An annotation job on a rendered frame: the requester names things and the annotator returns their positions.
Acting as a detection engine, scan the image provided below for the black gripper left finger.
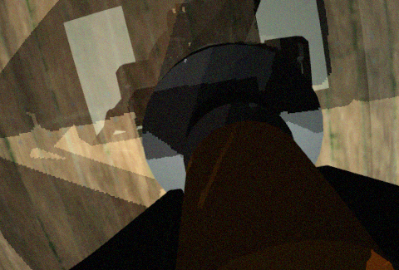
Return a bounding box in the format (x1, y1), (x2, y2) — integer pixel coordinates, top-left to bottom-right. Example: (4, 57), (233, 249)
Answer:
(69, 189), (183, 270)

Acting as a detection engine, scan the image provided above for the orange cylinder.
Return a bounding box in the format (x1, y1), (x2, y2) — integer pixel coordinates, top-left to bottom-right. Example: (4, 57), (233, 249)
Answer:
(175, 120), (393, 270)

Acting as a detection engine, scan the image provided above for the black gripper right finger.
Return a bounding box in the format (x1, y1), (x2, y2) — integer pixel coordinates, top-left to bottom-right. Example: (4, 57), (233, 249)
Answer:
(317, 166), (399, 270)

